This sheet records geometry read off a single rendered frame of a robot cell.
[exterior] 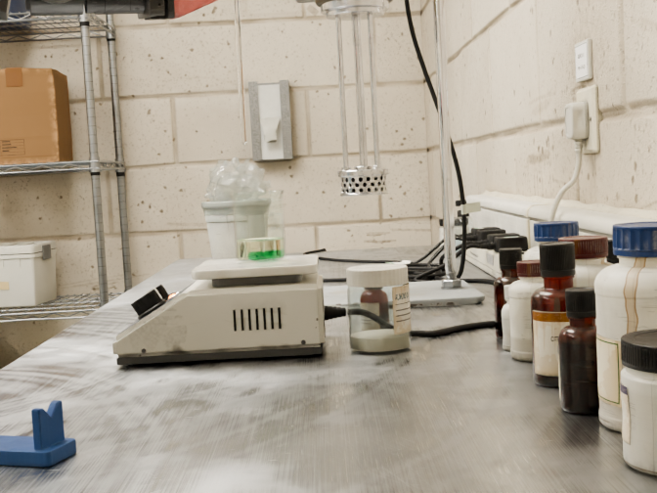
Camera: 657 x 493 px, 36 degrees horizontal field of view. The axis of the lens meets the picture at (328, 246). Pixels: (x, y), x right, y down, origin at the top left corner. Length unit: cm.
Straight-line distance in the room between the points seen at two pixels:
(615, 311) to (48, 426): 36
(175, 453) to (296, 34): 280
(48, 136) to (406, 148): 115
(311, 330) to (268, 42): 249
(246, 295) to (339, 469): 37
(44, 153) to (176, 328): 219
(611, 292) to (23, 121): 261
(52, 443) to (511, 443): 29
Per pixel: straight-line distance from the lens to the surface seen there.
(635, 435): 59
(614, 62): 127
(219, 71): 339
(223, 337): 95
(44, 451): 67
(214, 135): 338
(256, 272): 95
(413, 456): 62
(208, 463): 64
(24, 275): 318
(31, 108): 313
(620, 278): 65
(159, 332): 96
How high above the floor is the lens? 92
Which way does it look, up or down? 4 degrees down
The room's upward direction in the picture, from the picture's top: 3 degrees counter-clockwise
